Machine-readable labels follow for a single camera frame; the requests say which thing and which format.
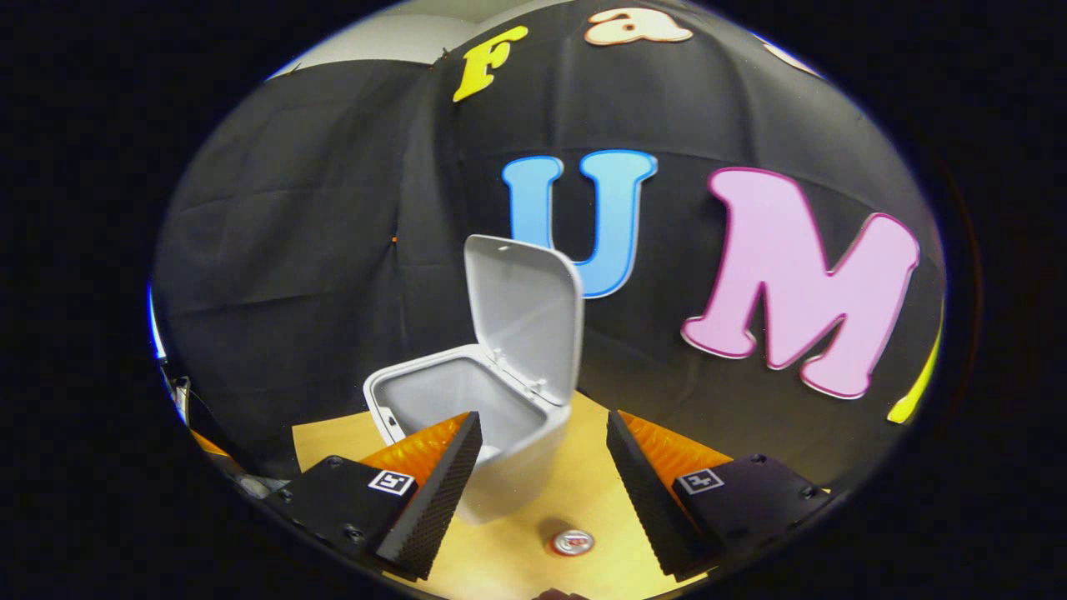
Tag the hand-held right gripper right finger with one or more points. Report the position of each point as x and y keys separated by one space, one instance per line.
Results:
x=650 y=500

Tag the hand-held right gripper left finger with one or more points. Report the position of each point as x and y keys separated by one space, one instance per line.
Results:
x=442 y=492

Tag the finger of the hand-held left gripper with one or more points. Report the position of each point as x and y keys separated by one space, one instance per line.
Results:
x=208 y=443

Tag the red pop can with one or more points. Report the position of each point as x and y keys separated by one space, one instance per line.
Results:
x=572 y=542

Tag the white desktop garbage bin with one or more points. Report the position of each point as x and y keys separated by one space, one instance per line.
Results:
x=525 y=317

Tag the wooden desktop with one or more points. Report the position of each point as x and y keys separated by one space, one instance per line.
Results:
x=583 y=467

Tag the black backdrop cloth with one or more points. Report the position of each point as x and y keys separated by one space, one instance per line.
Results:
x=333 y=208

